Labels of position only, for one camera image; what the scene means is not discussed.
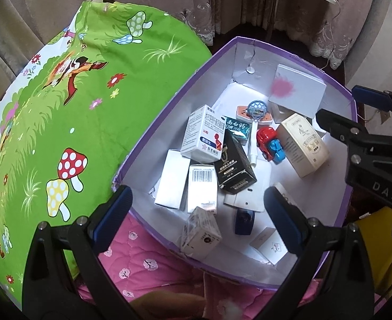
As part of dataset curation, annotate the yellow cloth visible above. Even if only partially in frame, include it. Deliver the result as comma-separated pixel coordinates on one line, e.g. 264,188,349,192
354,206,392,295

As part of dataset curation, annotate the orange packet with blue disc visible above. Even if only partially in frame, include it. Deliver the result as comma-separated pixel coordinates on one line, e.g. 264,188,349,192
236,99,272,122

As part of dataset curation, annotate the white plastic stick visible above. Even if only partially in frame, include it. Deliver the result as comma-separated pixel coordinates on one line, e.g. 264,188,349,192
247,122,260,169

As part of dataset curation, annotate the flat white box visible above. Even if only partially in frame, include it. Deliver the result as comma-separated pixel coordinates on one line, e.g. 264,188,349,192
223,160,270,213

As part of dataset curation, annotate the beige curtain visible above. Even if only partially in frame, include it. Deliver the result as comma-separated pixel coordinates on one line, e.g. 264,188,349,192
0,0,216,107

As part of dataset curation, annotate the person's bare leg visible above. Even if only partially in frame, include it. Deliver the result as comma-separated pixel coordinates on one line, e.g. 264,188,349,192
129,290,207,320

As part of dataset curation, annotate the red and blue toy car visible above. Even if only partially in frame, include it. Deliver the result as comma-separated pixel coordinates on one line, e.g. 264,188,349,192
256,126,287,165

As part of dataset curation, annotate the teal printed box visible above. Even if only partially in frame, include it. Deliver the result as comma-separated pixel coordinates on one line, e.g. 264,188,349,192
223,116,252,141

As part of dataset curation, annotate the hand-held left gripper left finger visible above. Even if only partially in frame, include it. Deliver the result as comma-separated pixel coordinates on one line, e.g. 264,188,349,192
22,185,134,320

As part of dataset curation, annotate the green cartoon printed blanket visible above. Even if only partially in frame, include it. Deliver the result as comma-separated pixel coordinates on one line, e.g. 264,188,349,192
0,0,214,294

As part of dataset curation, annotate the lace curtain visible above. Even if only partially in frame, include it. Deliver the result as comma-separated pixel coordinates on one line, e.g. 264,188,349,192
176,0,383,71

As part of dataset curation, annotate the purple storage box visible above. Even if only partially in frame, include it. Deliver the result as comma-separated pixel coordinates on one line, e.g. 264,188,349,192
111,36,358,290

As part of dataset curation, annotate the white box with small mark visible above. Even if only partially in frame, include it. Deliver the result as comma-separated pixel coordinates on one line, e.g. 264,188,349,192
249,227,292,266

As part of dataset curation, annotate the white box with dense text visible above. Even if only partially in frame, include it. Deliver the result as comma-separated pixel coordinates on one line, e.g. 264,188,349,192
181,207,223,262

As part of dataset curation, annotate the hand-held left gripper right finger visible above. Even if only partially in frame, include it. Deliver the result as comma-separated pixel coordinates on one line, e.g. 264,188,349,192
263,186,385,320

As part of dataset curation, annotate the large white box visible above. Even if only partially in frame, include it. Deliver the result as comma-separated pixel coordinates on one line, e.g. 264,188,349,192
268,64,327,119

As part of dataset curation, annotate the beige cardboard box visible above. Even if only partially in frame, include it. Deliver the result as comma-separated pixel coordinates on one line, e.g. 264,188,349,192
277,113,330,178

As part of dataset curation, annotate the white box with barcode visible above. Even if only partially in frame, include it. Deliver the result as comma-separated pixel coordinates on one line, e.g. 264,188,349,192
187,164,218,214

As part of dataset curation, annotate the plain white box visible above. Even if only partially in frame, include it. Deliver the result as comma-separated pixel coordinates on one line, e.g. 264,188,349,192
154,149,191,210

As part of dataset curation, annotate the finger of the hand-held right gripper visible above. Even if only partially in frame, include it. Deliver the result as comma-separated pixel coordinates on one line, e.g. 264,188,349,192
316,108,392,166
351,86,392,121

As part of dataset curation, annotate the white medicine box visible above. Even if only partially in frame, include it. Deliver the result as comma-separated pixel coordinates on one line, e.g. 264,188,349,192
181,105,227,164

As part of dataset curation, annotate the black box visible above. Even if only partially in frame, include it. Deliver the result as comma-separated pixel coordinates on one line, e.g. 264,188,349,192
216,128,258,195

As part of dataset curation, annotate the pink floral quilt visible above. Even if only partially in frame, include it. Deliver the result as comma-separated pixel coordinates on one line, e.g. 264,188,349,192
72,213,320,320

